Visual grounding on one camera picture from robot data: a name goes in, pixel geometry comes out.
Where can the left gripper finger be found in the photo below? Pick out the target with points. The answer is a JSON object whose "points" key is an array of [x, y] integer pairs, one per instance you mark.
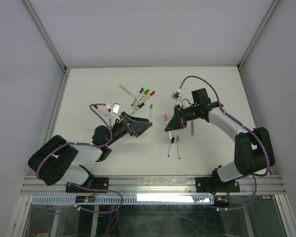
{"points": [[140, 128], [132, 119]]}

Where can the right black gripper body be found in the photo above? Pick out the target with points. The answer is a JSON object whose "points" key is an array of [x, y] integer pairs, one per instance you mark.
{"points": [[188, 114]]}

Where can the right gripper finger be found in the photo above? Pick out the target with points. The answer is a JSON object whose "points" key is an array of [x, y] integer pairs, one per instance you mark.
{"points": [[173, 127], [176, 116]]}

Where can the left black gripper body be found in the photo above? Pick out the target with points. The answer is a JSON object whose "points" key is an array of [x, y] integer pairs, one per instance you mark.
{"points": [[123, 127]]}

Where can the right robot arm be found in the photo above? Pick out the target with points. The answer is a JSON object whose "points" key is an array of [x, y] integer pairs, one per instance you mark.
{"points": [[253, 150]]}

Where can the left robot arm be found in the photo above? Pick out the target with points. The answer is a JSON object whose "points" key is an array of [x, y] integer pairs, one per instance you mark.
{"points": [[60, 160]]}

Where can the grey purple pen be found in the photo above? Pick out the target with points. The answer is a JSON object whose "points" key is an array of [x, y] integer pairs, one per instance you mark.
{"points": [[192, 127]]}

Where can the black capped thin pen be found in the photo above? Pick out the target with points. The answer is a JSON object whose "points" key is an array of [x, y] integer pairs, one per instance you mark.
{"points": [[170, 146]]}

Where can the red capped pen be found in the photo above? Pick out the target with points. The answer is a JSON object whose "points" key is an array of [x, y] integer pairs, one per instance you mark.
{"points": [[99, 111]]}

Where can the purple capped marker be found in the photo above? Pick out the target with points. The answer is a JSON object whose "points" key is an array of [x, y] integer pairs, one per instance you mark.
{"points": [[178, 147]]}

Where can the dark red capped marker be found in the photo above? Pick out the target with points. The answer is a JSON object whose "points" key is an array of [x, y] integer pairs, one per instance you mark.
{"points": [[148, 97]]}

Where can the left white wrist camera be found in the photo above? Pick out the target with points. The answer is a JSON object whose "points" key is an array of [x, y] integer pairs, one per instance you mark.
{"points": [[113, 108]]}

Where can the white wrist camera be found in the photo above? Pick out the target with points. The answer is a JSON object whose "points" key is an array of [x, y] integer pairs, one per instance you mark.
{"points": [[176, 96], [113, 108]]}

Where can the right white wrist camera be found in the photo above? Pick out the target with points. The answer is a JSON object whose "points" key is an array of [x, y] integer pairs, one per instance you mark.
{"points": [[176, 96]]}

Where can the aluminium front rail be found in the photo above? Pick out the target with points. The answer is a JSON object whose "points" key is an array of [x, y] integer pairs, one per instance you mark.
{"points": [[182, 184]]}

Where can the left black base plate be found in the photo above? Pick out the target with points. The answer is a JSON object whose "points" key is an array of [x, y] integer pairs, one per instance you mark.
{"points": [[92, 184]]}

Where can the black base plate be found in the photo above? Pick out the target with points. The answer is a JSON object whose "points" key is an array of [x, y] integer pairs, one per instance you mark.
{"points": [[212, 186], [92, 184]]}

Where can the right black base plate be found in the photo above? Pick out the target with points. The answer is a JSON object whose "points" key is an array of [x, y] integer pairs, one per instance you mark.
{"points": [[212, 186]]}

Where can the slotted grey cable duct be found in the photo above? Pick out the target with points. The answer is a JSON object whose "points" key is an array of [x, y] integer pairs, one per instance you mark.
{"points": [[140, 199]]}

